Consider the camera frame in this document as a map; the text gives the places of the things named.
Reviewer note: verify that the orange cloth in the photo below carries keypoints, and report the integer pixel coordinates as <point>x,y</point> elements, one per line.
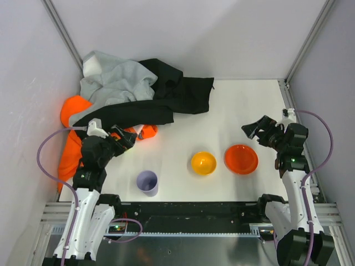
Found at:
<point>71,154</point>

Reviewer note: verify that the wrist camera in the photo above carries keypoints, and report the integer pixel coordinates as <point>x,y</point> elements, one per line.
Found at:
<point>288,117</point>
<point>95,129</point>

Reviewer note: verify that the lilac cup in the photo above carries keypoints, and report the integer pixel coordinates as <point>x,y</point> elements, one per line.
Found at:
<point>147,182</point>

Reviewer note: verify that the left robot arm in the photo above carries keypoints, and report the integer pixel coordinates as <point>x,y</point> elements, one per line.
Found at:
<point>91,212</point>

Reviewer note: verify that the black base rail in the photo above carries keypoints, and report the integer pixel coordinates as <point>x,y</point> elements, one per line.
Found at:
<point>194,217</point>

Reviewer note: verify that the orange bowl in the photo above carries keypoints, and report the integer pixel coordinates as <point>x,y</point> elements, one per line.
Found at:
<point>241,159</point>

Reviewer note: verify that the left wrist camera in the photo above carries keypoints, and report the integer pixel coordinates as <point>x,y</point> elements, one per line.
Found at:
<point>95,129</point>

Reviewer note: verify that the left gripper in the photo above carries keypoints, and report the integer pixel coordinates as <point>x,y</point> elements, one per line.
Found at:
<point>118,141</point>

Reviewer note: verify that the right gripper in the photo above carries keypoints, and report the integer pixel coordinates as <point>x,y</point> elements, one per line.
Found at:
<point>266,133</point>

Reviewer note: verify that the black cloth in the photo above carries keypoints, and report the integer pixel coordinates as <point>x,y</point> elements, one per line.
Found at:
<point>174,93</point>

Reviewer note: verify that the grey hoodie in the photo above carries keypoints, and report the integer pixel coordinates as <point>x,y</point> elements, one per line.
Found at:
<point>110,80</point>

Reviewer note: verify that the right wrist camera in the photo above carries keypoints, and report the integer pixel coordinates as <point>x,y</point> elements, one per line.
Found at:
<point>288,117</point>

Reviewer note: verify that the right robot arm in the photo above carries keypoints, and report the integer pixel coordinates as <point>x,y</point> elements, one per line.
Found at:
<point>300,237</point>

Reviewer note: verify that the yellow bowl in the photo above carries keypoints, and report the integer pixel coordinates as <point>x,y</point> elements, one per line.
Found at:
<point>203,163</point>

